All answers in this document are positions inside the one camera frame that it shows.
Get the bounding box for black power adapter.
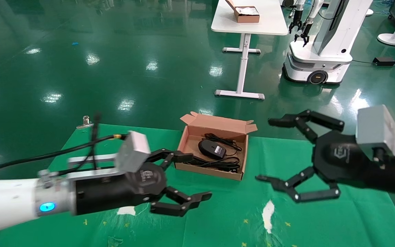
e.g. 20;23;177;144
372;57;395;67

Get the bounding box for white wheeled robot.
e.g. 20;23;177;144
283;0;373;85

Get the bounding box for silver binder clip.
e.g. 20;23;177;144
76;116;95;130

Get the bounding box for black power cable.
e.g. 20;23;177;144
183;155;241;173

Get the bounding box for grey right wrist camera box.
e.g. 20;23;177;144
356;105;395;163

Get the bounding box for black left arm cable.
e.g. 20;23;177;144
0;113;129;177

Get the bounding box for white standing table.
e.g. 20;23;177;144
211;0;289;100

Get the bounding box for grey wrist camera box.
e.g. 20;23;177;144
356;105;395;163
68;131;151;181

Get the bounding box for black wired computer mouse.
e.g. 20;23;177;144
198;133;243;160

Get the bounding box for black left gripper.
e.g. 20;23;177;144
76;149;212;217

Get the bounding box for green table cloth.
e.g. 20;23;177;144
0;123;395;247

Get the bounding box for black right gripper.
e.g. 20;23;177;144
256;110;395;203

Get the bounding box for distant robot arm black gripper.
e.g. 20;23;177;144
288;0;306;34
294;0;323;47

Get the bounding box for small brown cardboard box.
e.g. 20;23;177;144
225;0;260;23

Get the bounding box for open brown cardboard box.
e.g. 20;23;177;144
175;112;258;181

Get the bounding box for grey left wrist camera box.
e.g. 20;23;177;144
68;131;151;181

